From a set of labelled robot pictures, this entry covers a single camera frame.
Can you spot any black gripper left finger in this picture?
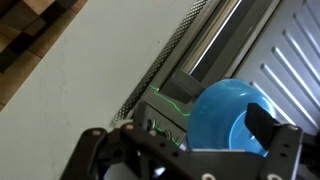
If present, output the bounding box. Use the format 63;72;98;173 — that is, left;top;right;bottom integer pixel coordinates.
59;128;140;180

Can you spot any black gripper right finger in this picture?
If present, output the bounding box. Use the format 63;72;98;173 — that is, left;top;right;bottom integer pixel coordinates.
245;103;303;180

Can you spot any blue plastic bowl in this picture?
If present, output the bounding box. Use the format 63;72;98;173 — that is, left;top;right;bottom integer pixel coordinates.
187;79;276;156

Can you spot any silver toaster oven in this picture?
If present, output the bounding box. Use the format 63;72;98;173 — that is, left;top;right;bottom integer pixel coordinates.
113;0;320;148

